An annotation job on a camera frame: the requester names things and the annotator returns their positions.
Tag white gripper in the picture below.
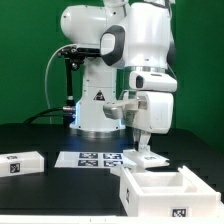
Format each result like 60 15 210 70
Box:
123 91 174 153

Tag white cabinet door panel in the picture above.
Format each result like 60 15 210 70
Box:
110 165 122 176
123 149 170 168

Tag white cabinet body box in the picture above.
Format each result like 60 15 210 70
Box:
120 166 224 218

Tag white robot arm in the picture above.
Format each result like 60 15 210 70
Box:
61 0 177 152

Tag white cabinet top block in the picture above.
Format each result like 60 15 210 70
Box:
0 151 44 177

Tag white marker sheet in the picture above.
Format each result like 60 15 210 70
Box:
55 151 134 168

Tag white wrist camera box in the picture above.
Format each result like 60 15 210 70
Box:
129 71 177 92

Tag black base cables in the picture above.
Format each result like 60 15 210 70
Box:
23 106 78 125

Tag black camera on stand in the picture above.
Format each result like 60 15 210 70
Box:
57 44 100 107

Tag grey camera cable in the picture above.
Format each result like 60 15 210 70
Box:
44 43 78 110

